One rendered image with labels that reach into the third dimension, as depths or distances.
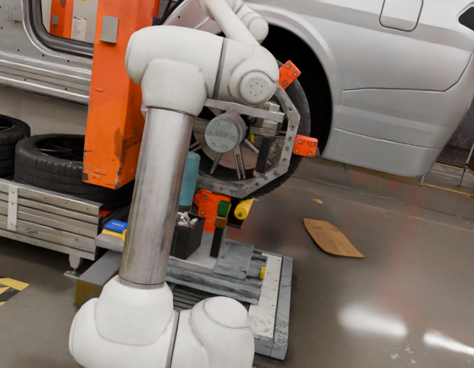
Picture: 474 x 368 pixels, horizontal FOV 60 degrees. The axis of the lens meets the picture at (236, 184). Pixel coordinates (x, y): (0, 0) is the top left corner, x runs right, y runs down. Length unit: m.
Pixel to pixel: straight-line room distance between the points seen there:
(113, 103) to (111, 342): 1.03
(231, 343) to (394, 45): 1.58
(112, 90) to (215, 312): 1.06
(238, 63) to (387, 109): 1.33
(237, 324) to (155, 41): 0.60
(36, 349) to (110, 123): 0.88
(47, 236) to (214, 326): 1.35
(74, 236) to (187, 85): 1.32
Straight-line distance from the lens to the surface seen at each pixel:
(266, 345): 1.79
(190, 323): 0.92
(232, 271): 1.92
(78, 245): 2.04
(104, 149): 1.74
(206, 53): 0.86
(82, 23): 6.72
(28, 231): 2.16
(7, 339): 1.81
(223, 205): 1.38
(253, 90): 0.83
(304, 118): 1.72
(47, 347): 1.76
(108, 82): 1.70
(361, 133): 2.09
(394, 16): 2.10
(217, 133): 1.53
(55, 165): 2.11
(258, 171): 1.45
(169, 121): 0.85
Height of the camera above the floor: 1.13
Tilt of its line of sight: 17 degrees down
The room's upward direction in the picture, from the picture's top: 12 degrees clockwise
